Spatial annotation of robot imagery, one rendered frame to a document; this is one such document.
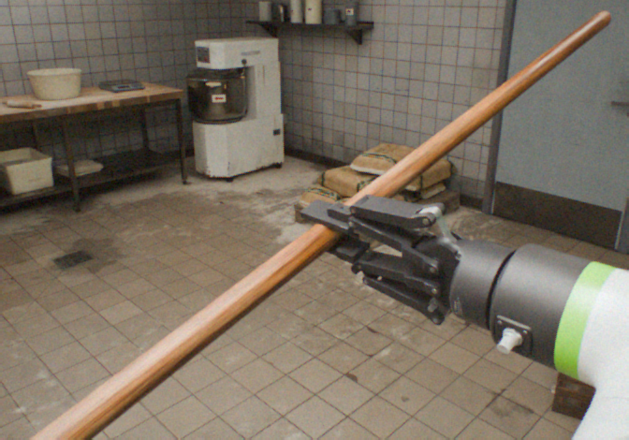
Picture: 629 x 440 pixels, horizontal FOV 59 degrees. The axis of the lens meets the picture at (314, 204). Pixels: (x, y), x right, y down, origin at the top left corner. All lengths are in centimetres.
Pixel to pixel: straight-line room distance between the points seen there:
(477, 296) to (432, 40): 453
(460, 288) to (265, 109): 521
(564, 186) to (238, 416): 299
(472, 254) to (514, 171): 420
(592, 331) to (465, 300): 10
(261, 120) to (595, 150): 300
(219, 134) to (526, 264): 498
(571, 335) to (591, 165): 402
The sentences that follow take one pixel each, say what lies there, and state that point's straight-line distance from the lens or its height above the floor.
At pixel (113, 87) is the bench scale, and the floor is 95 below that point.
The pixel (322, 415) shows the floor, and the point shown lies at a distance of 261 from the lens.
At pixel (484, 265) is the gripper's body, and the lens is 49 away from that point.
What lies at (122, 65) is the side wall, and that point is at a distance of 597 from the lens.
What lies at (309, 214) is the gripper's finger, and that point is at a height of 151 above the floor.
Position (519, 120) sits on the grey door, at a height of 82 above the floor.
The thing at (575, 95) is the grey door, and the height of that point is 105.
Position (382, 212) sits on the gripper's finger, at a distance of 53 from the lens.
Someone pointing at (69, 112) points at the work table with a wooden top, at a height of 85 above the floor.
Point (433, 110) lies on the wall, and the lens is 501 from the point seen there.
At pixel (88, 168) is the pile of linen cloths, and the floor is 29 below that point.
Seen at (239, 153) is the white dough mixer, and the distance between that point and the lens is 549.
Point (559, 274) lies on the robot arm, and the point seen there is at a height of 153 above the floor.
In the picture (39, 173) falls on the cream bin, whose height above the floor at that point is 36.
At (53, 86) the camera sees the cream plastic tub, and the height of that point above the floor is 101.
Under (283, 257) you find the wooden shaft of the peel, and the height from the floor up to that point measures 148.
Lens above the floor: 173
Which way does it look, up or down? 21 degrees down
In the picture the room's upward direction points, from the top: straight up
